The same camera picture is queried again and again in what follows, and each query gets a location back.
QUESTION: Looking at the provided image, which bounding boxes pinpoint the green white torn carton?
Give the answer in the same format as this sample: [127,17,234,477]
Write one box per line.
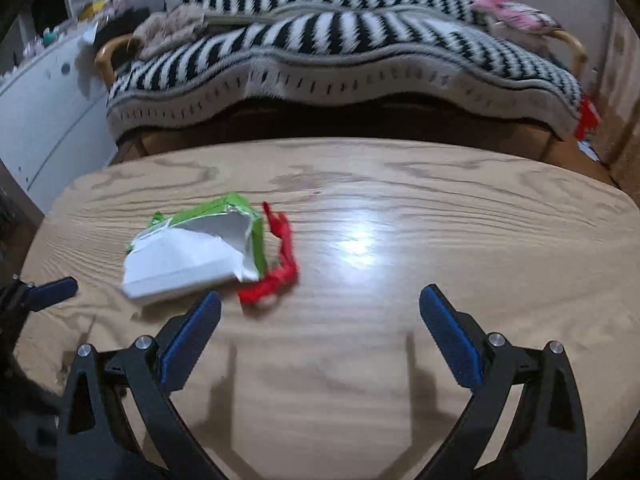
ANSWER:
[120,192,268,306]

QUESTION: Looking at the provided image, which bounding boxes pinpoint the beige folded cloth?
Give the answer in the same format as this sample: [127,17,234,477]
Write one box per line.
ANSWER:
[492,22,546,43]

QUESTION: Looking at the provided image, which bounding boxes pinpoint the flat grey book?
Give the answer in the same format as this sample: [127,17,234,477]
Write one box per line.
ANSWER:
[202,10,271,26]

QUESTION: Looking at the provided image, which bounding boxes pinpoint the red bag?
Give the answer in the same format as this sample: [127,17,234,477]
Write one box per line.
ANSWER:
[574,97,601,141]

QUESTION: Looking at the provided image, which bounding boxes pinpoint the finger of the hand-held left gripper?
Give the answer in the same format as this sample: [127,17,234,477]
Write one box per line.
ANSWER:
[11,275,79,313]

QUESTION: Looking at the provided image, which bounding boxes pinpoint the striped black white sofa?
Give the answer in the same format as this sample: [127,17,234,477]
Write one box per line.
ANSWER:
[106,0,583,141]

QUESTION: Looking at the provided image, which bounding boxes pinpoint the beige striped curtain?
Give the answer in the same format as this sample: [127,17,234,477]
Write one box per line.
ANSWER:
[597,0,640,191]

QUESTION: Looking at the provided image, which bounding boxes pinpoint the white cabinet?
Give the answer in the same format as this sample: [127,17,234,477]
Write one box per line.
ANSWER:
[0,35,118,206]

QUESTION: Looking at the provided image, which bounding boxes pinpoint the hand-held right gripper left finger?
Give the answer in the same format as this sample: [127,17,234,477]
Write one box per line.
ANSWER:
[56,290,226,480]

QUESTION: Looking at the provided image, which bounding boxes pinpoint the pink cushion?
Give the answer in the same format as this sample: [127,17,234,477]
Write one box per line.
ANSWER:
[470,0,561,31]

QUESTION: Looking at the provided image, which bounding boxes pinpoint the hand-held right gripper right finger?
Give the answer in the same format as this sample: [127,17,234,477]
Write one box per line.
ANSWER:
[415,284,588,480]

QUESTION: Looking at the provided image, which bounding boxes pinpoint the beige brown clothes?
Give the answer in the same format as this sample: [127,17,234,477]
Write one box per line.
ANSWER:
[131,4,207,58]

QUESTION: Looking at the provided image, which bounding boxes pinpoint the red plastic wrapper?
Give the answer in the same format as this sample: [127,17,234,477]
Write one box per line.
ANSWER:
[236,201,301,307]

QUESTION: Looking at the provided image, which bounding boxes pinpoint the row of small figurines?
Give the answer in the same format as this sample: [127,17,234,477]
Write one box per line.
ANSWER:
[0,20,96,81]

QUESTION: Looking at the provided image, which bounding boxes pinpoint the black bag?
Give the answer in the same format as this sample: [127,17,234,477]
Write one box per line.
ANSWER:
[92,7,151,46]

